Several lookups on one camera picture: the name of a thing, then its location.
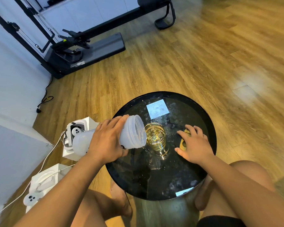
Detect person's left hand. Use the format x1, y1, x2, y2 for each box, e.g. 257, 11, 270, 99
86, 115, 130, 165

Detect person's right hand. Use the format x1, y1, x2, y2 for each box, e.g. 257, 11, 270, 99
175, 125, 216, 165

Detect yellow bottle lid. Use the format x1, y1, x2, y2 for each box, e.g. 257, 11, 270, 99
179, 128, 192, 152

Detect translucent white plastic bottle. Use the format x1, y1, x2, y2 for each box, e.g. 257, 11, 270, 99
72, 114, 147, 157

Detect person's right forearm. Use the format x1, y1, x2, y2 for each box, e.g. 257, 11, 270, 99
201, 155, 284, 227

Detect person's left forearm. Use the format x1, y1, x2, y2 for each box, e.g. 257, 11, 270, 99
14, 152, 105, 227

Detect glass tumbler with yellow liquid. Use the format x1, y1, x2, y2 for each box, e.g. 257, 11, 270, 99
144, 122, 169, 157

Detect round black glass side table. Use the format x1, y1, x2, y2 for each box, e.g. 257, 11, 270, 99
105, 91, 217, 227

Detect white box with headset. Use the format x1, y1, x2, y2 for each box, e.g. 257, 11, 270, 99
62, 116, 100, 162

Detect white headset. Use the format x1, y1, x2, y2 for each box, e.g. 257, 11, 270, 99
63, 121, 86, 152

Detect person's left leg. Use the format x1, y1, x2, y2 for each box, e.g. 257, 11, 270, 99
71, 179, 133, 227

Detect person's leg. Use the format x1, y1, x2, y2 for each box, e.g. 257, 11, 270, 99
71, 179, 133, 227
194, 160, 276, 227

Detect person's right leg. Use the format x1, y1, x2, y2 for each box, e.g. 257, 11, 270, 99
194, 160, 276, 227

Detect black shorts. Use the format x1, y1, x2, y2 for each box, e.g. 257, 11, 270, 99
196, 215, 247, 227

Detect black exercise machine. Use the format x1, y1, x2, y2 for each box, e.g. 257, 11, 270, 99
0, 0, 176, 80

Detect white cable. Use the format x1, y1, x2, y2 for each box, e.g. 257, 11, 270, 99
0, 131, 66, 219

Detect white box with cable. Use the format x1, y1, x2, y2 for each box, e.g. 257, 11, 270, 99
26, 163, 73, 213

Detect black power cable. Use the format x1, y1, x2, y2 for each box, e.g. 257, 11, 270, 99
36, 77, 54, 114

